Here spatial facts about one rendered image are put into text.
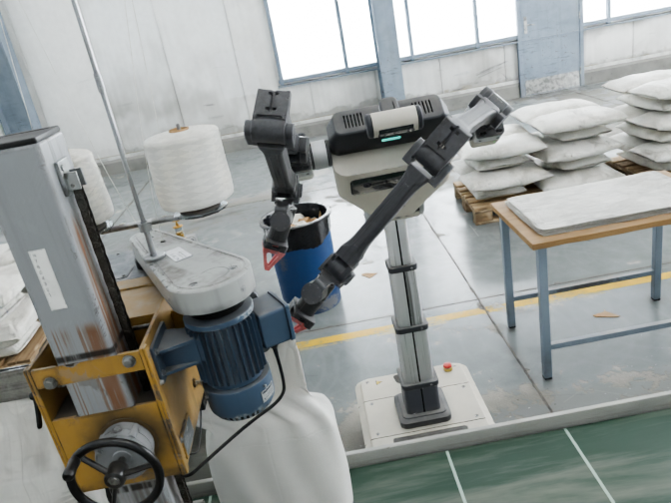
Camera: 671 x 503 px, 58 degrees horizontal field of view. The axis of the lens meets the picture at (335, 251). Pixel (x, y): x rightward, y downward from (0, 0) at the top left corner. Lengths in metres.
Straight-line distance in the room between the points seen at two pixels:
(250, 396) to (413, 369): 1.22
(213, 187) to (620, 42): 9.76
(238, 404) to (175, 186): 0.48
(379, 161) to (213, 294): 0.88
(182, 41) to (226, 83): 0.84
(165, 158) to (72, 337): 0.39
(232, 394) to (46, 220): 0.51
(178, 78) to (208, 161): 8.40
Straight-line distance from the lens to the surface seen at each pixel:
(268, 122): 1.37
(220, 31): 9.54
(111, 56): 9.86
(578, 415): 2.37
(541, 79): 10.22
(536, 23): 10.11
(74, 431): 1.37
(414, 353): 2.41
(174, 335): 1.33
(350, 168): 1.90
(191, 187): 1.29
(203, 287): 1.21
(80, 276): 1.19
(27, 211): 1.18
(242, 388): 1.33
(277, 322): 1.32
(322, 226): 3.84
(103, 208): 1.40
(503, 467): 2.20
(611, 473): 2.20
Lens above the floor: 1.88
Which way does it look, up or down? 22 degrees down
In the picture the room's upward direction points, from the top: 11 degrees counter-clockwise
